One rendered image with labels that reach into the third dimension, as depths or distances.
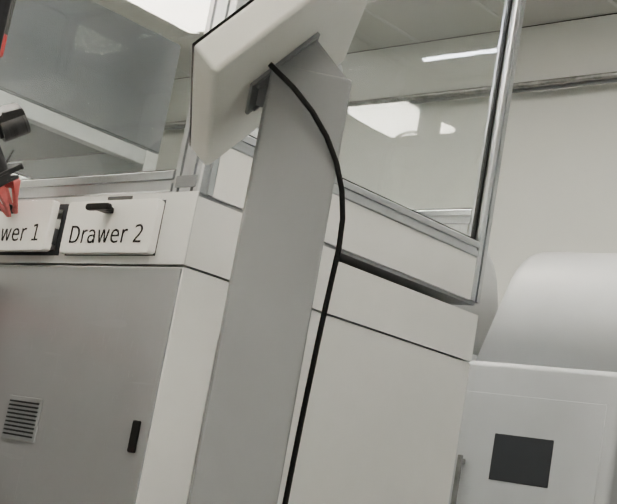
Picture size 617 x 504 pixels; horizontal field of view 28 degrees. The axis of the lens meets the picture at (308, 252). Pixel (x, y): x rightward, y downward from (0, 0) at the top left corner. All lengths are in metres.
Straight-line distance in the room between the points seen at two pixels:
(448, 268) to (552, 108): 3.09
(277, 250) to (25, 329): 1.05
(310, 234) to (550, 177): 4.16
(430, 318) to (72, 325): 0.85
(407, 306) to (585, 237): 2.90
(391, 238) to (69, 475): 0.89
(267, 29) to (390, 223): 1.22
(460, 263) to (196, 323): 0.85
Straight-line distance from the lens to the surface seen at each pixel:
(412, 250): 2.88
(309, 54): 1.86
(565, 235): 5.75
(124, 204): 2.53
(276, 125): 1.81
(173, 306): 2.37
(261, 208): 1.78
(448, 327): 2.99
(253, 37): 1.66
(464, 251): 3.03
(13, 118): 2.72
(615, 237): 5.62
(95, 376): 2.50
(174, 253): 2.40
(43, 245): 2.67
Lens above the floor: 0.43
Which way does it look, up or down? 11 degrees up
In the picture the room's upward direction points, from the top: 10 degrees clockwise
